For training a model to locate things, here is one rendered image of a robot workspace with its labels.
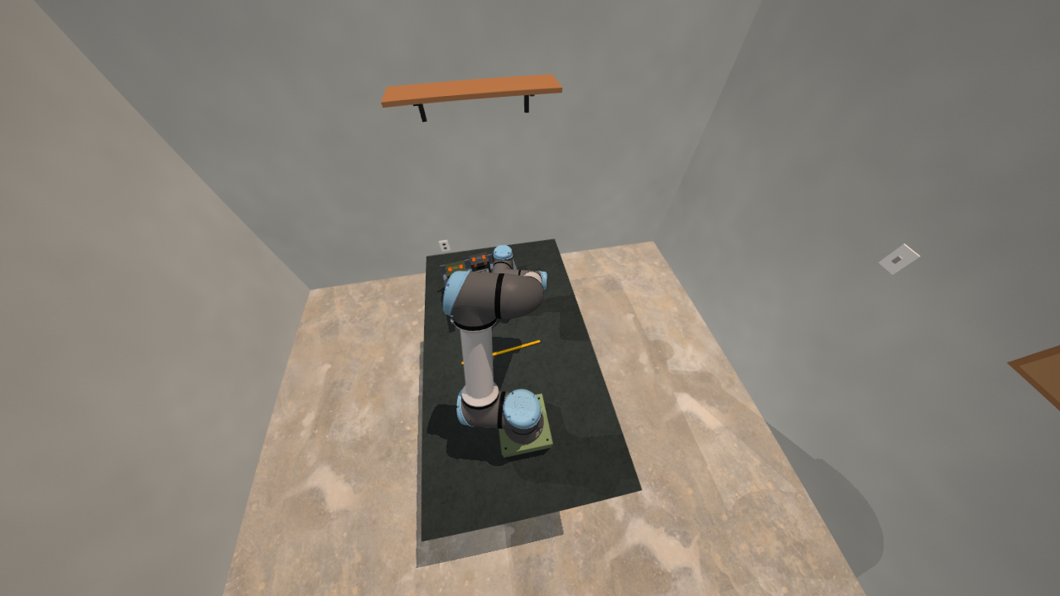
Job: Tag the olive green storage case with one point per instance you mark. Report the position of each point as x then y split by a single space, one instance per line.
454 267

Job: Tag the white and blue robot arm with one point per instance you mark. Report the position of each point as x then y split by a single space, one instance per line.
476 300

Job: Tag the grey metal shelf rack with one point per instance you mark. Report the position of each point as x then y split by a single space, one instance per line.
468 267

